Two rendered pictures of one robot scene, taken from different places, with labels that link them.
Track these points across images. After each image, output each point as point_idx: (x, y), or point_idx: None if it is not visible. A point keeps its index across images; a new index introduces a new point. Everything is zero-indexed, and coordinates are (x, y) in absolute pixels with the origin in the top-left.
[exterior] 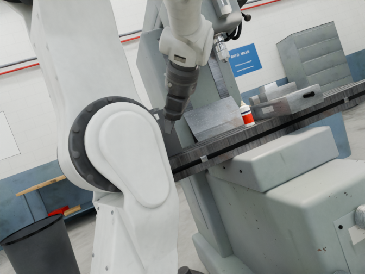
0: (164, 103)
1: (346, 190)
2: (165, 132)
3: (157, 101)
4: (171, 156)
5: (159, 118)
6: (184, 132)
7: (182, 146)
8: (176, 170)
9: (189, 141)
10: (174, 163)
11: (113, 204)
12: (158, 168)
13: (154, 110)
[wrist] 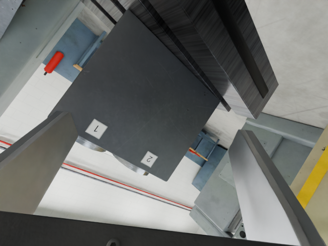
0: (12, 84)
1: None
2: (115, 82)
3: (15, 89)
4: (162, 37)
5: (92, 117)
6: (34, 20)
7: (63, 12)
8: (223, 8)
9: (41, 0)
10: (210, 26)
11: None
12: None
13: (78, 137)
